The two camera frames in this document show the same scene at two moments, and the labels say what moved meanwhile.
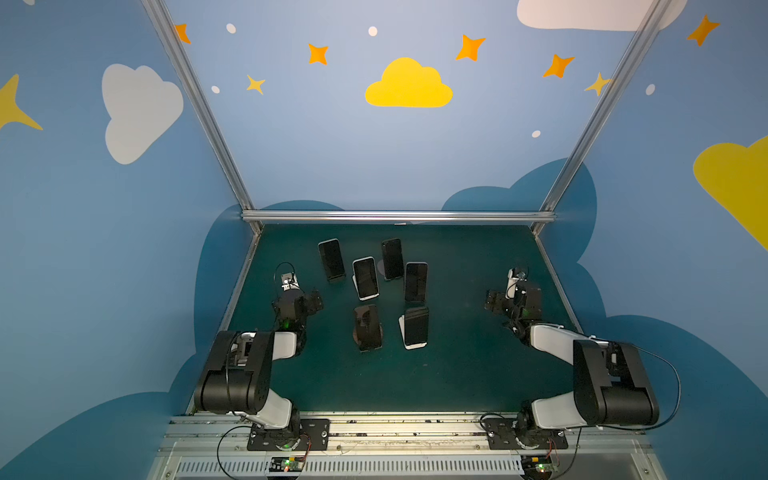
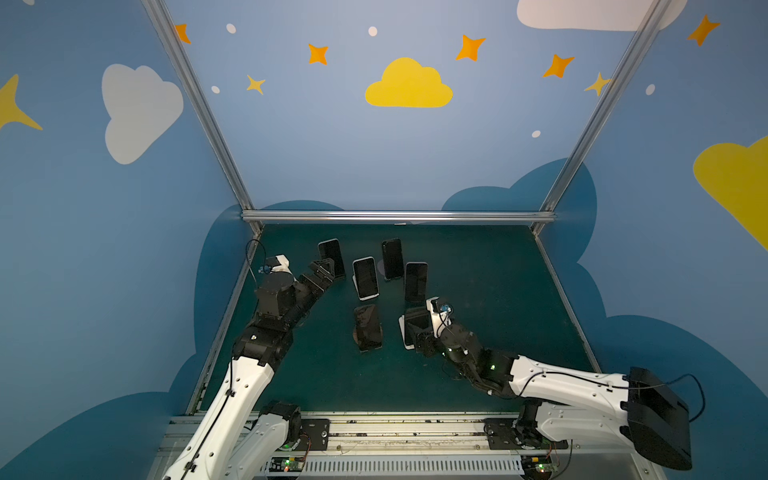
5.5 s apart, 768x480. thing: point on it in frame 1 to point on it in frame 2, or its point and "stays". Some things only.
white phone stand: [410, 346] stays
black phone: [416, 322] stays
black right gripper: [512, 303] to [427, 341]
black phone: [367, 327] stays
